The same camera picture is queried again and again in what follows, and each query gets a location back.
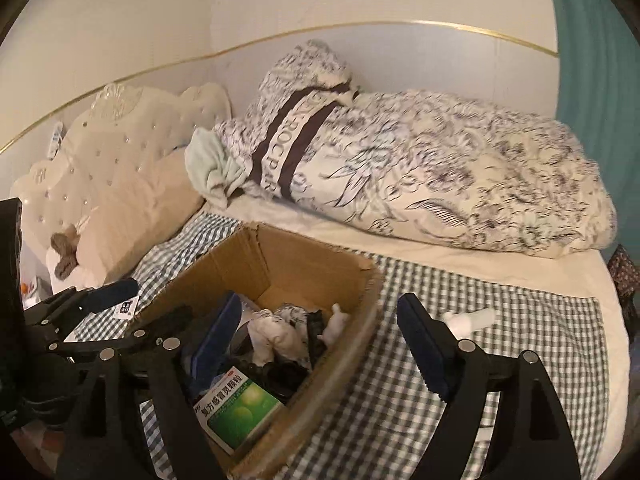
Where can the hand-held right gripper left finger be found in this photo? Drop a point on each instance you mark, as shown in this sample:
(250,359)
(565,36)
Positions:
(220,330)

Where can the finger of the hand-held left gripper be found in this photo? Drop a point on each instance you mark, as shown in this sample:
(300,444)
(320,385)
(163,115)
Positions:
(167,321)
(117,291)

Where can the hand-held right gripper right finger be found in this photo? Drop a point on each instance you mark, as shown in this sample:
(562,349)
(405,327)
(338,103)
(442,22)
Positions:
(425,350)

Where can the white lace cloth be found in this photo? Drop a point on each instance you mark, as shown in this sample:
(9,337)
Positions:
(275,340)

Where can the small white bottle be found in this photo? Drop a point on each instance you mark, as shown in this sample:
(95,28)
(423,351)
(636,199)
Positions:
(472,320)

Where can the black white printed packet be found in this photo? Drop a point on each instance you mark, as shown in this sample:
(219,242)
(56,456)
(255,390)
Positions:
(295,315)

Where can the black fabric item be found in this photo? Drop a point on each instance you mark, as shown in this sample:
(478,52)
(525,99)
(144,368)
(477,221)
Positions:
(285,377)

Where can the green white medicine box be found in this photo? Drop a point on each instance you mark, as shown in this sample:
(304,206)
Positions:
(240,410)

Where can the brown cardboard box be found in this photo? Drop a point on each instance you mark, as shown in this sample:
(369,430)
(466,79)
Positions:
(280,270)

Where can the small white spotted item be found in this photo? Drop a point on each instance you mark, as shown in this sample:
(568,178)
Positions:
(335,327)

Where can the small white printed tag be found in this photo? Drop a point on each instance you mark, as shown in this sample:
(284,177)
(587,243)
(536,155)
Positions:
(127,308)

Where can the brown fabric item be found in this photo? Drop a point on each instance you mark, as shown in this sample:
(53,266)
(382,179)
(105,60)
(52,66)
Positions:
(65,255)

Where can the beige pillow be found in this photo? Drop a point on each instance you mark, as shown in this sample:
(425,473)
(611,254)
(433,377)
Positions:
(145,220)

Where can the checkered grey cloth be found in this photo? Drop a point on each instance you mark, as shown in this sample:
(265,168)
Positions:
(525,320)

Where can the cream tufted headboard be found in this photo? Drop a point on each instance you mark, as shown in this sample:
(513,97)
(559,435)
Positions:
(125,160)

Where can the light green cloth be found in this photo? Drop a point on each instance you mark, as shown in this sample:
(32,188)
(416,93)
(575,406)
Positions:
(210,165)

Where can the floral patterned duvet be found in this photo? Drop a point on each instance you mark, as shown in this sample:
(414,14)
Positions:
(425,160)

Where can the dark floral bag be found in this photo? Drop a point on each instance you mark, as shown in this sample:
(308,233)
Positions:
(625,270)

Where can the teal curtain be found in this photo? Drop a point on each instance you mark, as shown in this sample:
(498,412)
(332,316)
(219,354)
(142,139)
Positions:
(590,60)

